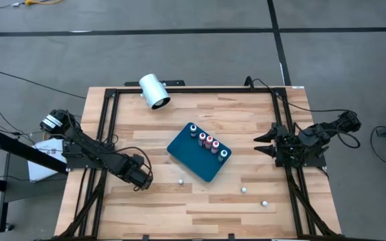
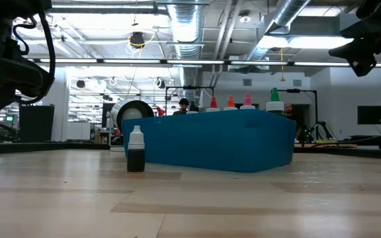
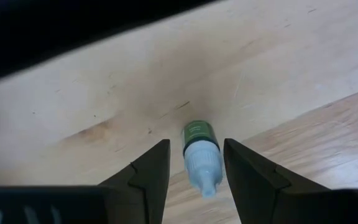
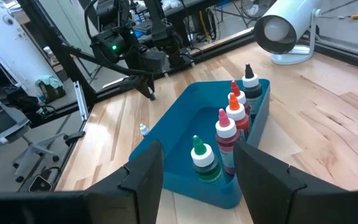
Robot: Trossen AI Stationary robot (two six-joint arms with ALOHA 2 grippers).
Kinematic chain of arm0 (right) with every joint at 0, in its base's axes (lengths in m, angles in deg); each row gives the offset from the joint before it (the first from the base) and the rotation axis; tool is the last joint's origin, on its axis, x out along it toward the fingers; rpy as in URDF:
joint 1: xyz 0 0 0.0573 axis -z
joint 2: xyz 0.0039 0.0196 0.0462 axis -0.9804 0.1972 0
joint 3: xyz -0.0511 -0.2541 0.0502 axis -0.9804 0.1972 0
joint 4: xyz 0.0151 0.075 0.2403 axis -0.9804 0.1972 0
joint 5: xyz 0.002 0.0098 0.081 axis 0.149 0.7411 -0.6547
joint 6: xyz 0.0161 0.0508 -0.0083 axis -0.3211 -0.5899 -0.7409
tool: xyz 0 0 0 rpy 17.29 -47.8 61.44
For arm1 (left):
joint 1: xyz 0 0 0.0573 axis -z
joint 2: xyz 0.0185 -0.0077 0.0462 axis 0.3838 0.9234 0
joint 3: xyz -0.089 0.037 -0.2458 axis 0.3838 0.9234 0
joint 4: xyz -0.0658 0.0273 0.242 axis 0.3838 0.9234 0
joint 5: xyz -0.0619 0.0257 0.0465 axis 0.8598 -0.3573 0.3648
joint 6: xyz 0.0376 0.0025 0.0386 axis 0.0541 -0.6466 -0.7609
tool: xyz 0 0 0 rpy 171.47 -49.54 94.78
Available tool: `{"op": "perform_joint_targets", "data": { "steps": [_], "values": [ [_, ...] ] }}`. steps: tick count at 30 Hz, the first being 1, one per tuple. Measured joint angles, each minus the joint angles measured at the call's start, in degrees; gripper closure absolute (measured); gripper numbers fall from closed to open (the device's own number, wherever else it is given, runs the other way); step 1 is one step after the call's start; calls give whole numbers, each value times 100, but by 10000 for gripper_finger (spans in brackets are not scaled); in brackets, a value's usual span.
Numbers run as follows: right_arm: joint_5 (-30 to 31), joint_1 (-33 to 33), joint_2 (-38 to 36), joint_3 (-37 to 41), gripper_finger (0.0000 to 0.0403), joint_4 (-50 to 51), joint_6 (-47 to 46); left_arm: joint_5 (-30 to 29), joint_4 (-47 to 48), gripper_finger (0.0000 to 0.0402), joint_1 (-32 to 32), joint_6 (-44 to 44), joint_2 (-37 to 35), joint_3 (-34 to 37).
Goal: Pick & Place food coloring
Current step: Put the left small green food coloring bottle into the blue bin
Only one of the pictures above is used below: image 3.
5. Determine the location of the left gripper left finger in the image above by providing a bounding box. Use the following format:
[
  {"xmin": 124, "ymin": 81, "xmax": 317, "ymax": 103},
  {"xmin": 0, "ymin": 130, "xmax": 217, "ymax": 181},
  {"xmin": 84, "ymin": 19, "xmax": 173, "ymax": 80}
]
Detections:
[{"xmin": 99, "ymin": 138, "xmax": 172, "ymax": 224}]

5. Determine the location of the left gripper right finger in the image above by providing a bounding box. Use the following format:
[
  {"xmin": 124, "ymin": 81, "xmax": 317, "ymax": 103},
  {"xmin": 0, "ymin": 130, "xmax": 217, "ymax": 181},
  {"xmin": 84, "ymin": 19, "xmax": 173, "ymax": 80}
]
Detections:
[{"xmin": 223, "ymin": 138, "xmax": 331, "ymax": 224}]

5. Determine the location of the small green dropper bottle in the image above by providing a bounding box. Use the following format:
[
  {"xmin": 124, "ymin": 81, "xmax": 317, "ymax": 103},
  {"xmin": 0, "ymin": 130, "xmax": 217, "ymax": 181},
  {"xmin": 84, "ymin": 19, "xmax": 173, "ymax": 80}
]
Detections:
[{"xmin": 181, "ymin": 119, "xmax": 224, "ymax": 199}]

